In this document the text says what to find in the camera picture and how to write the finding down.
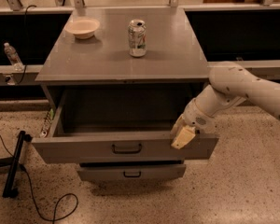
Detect black stand leg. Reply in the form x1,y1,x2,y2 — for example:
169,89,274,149
0,131,32,198

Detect grey drawer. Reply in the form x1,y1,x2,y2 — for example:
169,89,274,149
33,87,218,163
77,163,186,181

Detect grey bottom drawer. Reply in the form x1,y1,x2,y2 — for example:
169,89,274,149
77,163,186,181

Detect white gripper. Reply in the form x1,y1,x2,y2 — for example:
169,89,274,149
170,99,215,149

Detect black hanging cable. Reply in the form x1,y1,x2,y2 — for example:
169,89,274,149
16,5,38,86

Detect grey metal rail frame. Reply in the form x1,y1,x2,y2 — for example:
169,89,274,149
0,0,280,87

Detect silver soda can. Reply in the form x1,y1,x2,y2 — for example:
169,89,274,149
128,19,147,58

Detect white paper bowl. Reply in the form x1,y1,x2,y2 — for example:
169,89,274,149
64,18,100,39

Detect snack bag in basket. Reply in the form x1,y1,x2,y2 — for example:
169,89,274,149
39,109,54,137

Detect grey metal drawer cabinet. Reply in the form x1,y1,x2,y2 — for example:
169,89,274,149
36,7,208,169

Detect clear plastic water bottle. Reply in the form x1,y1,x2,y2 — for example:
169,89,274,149
4,42,24,72

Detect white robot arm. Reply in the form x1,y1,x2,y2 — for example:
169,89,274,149
170,62,280,149

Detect grey top drawer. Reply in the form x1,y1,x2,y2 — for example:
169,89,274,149
33,87,218,163

